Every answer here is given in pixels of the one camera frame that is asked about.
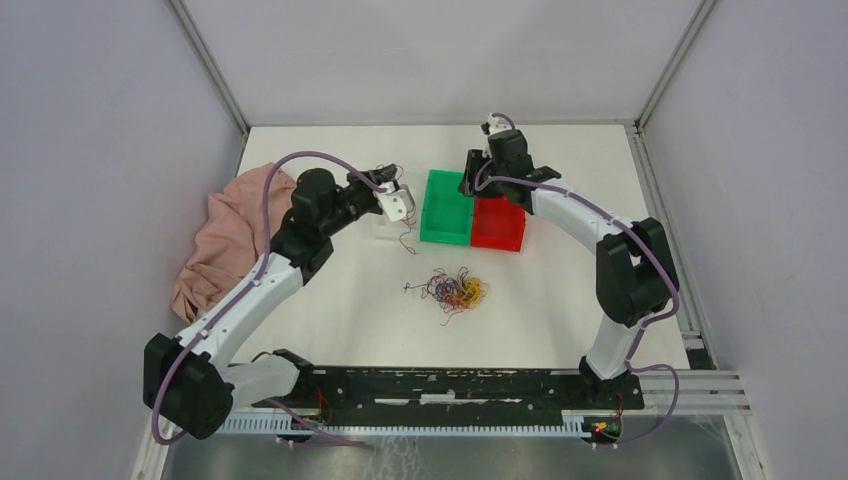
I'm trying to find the white slotted cable duct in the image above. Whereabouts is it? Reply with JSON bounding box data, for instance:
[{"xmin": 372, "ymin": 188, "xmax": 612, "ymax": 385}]
[{"xmin": 216, "ymin": 411, "xmax": 591, "ymax": 440}]

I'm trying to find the coloured wire bundle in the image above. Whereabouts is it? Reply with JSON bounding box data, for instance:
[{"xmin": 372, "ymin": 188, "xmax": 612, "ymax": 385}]
[{"xmin": 403, "ymin": 266, "xmax": 492, "ymax": 327}]

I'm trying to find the clear plastic bin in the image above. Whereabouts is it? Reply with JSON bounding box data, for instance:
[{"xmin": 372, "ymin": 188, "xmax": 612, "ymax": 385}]
[{"xmin": 369, "ymin": 207, "xmax": 419, "ymax": 240}]

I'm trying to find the green plastic bin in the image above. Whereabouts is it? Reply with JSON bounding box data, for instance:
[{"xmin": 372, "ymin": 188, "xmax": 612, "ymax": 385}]
[{"xmin": 419, "ymin": 170, "xmax": 474, "ymax": 247}]

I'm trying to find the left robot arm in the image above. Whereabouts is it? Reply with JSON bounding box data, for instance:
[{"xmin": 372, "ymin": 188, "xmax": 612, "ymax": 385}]
[{"xmin": 143, "ymin": 164, "xmax": 412, "ymax": 445}]

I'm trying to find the pink cloth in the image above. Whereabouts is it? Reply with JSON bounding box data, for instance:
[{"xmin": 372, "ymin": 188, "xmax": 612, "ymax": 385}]
[{"xmin": 171, "ymin": 163, "xmax": 273, "ymax": 324}]

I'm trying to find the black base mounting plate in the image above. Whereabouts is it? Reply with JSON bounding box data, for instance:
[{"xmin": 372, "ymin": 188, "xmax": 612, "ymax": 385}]
[{"xmin": 283, "ymin": 366, "xmax": 645, "ymax": 427}]

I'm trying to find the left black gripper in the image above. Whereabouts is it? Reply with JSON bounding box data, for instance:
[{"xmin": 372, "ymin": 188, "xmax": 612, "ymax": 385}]
[{"xmin": 321, "ymin": 164, "xmax": 397, "ymax": 237}]

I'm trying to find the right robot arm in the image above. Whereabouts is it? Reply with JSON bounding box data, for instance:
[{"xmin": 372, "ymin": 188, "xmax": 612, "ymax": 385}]
[{"xmin": 458, "ymin": 123, "xmax": 680, "ymax": 408}]

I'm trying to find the red plastic bin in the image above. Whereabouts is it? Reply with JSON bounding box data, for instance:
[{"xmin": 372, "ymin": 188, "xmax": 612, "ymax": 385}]
[{"xmin": 470, "ymin": 197, "xmax": 526, "ymax": 252}]

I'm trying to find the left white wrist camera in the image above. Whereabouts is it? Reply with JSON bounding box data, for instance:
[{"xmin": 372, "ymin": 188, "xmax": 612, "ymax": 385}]
[{"xmin": 377, "ymin": 185, "xmax": 416, "ymax": 222}]

